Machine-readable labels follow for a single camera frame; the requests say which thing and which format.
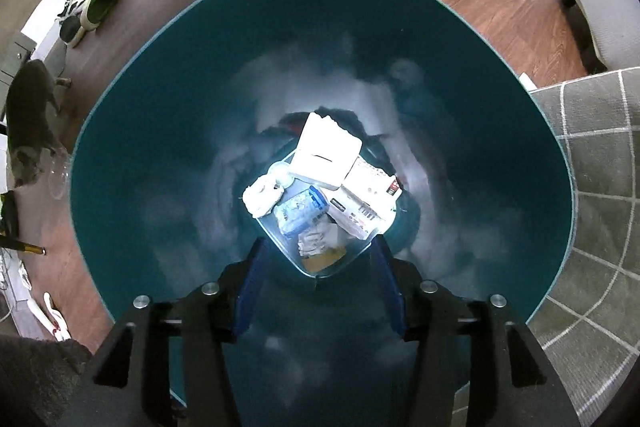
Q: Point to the brown tape roll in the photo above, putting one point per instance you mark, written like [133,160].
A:
[319,262]

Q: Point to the white red cardboard box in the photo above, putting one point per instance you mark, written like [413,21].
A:
[324,153]

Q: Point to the teal trash bin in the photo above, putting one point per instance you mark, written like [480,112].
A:
[218,98]

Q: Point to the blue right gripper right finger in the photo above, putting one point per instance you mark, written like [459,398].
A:
[382,268]

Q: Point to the grey checked round tablecloth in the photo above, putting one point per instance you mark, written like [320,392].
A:
[595,226]

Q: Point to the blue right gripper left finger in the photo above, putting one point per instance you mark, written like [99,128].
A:
[252,275]

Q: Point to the green white slipper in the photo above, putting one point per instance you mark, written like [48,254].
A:
[94,12]

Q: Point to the blue white tissue pack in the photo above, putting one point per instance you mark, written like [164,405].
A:
[299,212]

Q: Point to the white paper ball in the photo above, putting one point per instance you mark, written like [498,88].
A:
[260,197]

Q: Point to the white printed carton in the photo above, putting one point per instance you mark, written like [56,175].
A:
[365,203]

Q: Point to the grey armchair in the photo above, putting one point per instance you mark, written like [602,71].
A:
[606,32]

